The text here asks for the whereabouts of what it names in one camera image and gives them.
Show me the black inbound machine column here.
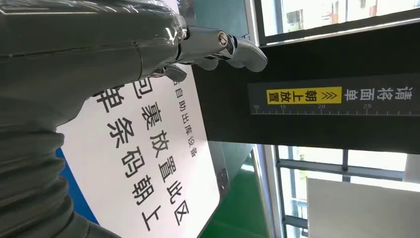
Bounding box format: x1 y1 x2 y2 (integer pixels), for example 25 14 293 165
191 20 420 155

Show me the ruler label with yellow sticker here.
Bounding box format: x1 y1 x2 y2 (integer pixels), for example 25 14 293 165
247 73 420 117

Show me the white flat panel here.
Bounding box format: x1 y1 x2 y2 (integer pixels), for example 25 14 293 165
306 177 420 238

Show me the white and blue machine base plate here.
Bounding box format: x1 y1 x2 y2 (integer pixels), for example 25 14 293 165
55 64 231 238

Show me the window with grey frame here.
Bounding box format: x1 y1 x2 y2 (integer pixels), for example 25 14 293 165
244 0 420 238

